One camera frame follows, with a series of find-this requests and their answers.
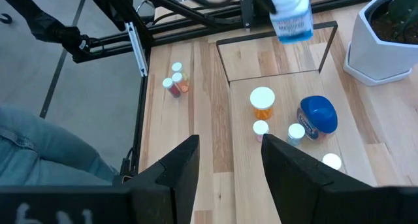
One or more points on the white hexagonal plant pot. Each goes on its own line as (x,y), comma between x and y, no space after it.
(369,54)

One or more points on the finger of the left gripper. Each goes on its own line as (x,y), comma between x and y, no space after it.
(264,0)

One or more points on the person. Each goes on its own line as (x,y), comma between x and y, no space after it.
(39,152)

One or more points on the small teal pill bottle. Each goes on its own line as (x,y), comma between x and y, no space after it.
(296,131)

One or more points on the small red pill bottle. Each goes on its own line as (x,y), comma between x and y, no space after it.
(168,83)

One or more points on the small black table camera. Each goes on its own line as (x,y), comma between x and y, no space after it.
(125,176)

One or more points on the slim pink pill bottle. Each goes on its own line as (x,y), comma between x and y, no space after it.
(260,127)

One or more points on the white round cap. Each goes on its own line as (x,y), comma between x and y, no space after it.
(262,100)

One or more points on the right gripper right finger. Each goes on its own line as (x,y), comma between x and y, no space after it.
(310,198)

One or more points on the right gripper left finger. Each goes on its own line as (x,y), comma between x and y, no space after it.
(163,198)

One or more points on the green cactus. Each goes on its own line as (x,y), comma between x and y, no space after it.
(405,8)

